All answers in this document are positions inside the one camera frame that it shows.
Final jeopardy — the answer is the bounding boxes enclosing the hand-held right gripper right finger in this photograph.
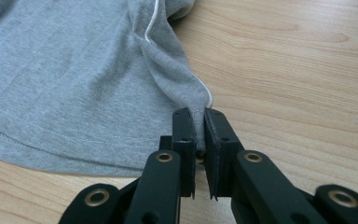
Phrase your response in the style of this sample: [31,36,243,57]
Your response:
[203,107,245,201]

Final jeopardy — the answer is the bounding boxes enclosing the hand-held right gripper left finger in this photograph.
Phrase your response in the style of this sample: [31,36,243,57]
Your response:
[159,106,198,200]

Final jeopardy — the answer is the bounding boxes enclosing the grey pants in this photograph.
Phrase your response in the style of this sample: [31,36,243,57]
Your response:
[0,0,214,177]

